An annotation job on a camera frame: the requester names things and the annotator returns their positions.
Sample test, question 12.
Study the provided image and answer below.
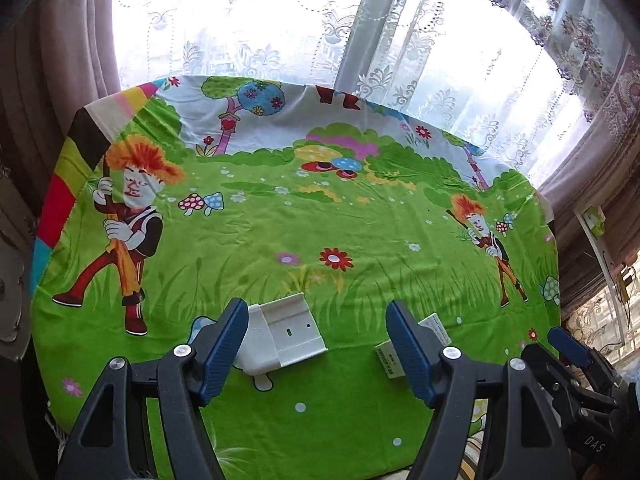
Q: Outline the cream carved dresser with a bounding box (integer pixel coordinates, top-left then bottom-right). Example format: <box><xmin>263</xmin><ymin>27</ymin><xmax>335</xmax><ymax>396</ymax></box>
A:
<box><xmin>0</xmin><ymin>150</ymin><xmax>38</xmax><ymax>361</ymax></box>

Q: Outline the green cartoon printed tablecloth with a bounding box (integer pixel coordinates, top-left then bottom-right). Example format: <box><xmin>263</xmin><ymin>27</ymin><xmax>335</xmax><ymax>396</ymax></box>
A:
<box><xmin>30</xmin><ymin>75</ymin><xmax>561</xmax><ymax>480</ymax></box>

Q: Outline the white plastic holder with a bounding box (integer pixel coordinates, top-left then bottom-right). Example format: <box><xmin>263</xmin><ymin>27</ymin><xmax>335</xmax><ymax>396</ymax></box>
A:
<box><xmin>237</xmin><ymin>292</ymin><xmax>328</xmax><ymax>377</ymax></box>

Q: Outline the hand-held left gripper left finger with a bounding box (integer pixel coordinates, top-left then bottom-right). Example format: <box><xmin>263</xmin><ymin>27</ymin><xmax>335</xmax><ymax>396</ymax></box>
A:
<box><xmin>55</xmin><ymin>297</ymin><xmax>250</xmax><ymax>480</ymax></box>

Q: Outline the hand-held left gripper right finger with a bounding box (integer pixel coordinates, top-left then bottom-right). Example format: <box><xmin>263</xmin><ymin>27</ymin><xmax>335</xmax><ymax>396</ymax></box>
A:
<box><xmin>385</xmin><ymin>300</ymin><xmax>573</xmax><ymax>480</ymax></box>

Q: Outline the green white card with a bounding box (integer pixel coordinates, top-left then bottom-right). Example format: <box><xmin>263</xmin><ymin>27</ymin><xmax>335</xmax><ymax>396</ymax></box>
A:
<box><xmin>575</xmin><ymin>205</ymin><xmax>607</xmax><ymax>238</ymax></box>

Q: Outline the white box with barcode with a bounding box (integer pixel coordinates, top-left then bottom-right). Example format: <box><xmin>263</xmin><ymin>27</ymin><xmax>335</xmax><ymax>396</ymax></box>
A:
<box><xmin>375</xmin><ymin>312</ymin><xmax>448</xmax><ymax>381</ymax></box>

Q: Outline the white lace curtain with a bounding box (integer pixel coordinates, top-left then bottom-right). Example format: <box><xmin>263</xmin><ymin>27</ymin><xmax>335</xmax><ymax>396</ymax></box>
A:
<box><xmin>112</xmin><ymin>0</ymin><xmax>601</xmax><ymax>186</ymax></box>

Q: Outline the white window post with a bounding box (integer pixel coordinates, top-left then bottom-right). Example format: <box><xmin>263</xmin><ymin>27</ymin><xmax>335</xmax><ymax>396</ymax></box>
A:
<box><xmin>332</xmin><ymin>0</ymin><xmax>401</xmax><ymax>93</ymax></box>

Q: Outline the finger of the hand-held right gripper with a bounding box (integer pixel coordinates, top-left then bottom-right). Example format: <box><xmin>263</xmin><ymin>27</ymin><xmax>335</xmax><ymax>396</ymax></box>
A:
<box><xmin>547</xmin><ymin>326</ymin><xmax>626</xmax><ymax>386</ymax></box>
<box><xmin>520</xmin><ymin>342</ymin><xmax>621</xmax><ymax>411</ymax></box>

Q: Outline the patterned mauve curtain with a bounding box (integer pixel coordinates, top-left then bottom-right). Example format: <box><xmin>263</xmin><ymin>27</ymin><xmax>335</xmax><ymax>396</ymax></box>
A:
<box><xmin>537</xmin><ymin>45</ymin><xmax>640</xmax><ymax>241</ymax></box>

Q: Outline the mauve drape curtain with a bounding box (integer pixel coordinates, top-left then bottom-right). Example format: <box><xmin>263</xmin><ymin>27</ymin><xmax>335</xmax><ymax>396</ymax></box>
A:
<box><xmin>0</xmin><ymin>0</ymin><xmax>126</xmax><ymax>211</ymax></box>

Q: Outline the striped sofa cushion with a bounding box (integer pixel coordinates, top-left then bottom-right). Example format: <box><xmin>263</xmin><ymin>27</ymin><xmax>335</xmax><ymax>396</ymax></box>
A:
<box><xmin>457</xmin><ymin>427</ymin><xmax>501</xmax><ymax>480</ymax></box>

